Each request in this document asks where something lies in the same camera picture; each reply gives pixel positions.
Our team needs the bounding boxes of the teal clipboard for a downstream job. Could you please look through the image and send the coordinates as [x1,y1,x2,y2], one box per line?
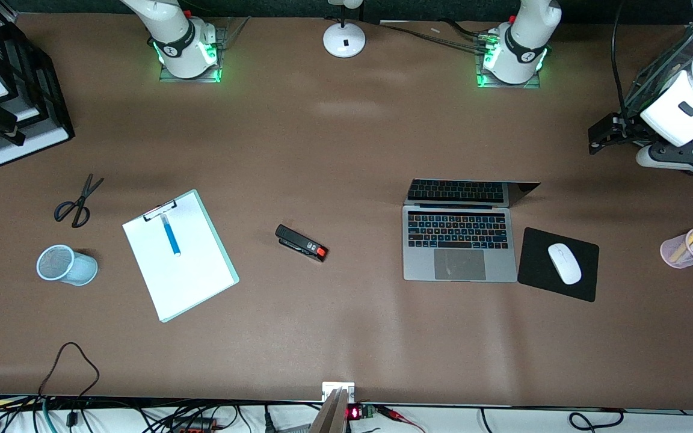
[122,189,240,324]

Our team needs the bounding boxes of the white paper sheet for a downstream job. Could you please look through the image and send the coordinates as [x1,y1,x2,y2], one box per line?
[123,194,236,321]

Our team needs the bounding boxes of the thin black looped cable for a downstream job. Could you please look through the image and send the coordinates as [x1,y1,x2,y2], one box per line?
[38,342,100,399]

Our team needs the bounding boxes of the blue mesh pen cup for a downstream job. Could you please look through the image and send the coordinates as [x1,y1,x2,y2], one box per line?
[37,244,98,286]

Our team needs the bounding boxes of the black coiled cable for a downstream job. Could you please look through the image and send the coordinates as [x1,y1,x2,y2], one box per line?
[568,409,625,432]

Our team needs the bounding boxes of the white round stand base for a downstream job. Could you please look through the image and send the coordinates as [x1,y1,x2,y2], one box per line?
[322,0,366,58]

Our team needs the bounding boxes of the white computer mouse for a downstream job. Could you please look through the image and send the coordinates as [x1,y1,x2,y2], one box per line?
[548,243,582,285]

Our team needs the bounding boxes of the black scissors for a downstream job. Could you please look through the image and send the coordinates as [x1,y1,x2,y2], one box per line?
[54,174,105,229]

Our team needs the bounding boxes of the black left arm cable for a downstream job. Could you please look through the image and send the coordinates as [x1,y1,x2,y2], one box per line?
[610,0,631,120]

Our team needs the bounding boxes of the black mouse pad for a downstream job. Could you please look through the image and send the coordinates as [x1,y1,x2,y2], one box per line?
[517,227,600,303]

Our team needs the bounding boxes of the black stapler with red tip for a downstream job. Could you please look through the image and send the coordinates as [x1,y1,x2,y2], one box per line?
[275,224,328,263]

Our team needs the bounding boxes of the light blue marker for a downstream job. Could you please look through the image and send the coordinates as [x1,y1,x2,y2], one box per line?
[161,215,182,257]

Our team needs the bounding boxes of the yellow pen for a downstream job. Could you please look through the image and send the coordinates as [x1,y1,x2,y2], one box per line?
[670,229,693,263]

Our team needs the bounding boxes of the black cables behind arm base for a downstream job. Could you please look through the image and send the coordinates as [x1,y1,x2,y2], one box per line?
[377,20,494,54]

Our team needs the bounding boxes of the silver laptop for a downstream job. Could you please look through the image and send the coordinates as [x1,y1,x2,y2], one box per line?
[402,178,541,283]

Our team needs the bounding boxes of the pink mesh pen cup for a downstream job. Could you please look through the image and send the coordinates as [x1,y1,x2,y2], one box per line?
[661,227,693,269]

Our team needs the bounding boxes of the black stacked paper tray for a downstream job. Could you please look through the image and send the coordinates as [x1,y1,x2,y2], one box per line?
[0,0,75,168]

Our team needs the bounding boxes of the black wire mesh tray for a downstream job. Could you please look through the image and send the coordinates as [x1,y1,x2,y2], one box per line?
[630,24,693,124]

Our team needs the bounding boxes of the red wire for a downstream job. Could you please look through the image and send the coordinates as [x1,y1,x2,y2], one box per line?
[377,406,427,433]

